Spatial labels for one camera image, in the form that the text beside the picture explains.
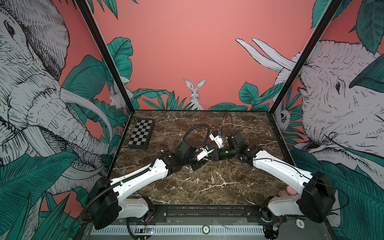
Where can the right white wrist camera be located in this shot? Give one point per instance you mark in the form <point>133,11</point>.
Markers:
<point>217,138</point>

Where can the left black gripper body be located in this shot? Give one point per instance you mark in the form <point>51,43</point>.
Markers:
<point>194,162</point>

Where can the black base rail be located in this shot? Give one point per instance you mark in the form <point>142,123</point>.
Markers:
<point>160,213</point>

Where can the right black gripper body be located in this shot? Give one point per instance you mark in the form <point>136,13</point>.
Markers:
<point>228,153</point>

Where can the pink open case at edge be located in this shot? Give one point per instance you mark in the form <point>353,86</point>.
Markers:
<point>289,191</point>

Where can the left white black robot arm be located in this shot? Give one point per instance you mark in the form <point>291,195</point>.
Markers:
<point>110,200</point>

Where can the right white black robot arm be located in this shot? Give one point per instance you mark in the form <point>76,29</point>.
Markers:
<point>314,196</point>

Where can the black white checkerboard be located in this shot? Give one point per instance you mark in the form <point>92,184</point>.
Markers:
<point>141,135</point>

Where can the white perforated vent strip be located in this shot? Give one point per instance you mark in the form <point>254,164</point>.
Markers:
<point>195,230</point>

